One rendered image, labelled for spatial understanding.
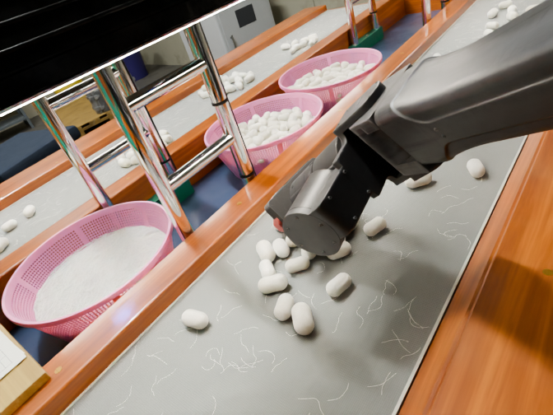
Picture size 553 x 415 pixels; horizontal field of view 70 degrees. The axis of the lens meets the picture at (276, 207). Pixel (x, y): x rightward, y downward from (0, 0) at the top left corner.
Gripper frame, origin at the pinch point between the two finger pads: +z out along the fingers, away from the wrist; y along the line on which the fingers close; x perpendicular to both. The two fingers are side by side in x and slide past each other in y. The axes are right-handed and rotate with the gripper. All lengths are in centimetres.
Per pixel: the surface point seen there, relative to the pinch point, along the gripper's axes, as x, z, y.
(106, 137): -49, 56, -17
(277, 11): -121, 178, -276
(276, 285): 4.1, -4.4, 9.2
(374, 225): 8.2, -9.2, -3.8
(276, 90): -24, 30, -50
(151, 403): 2.5, -0.3, 26.3
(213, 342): 3.3, -1.2, 18.0
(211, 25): -132, 169, -194
